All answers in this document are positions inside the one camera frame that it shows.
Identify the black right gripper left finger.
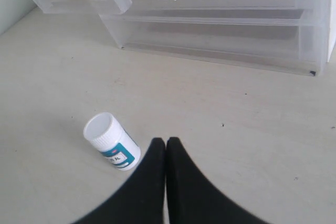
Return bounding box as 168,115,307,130
76,138,166,224

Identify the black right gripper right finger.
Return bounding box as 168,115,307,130
166,137,266,223

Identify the white capped medicine bottle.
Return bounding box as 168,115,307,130
83,112,141,171

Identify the translucent plastic drawer cabinet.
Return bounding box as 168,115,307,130
101,0,333,76

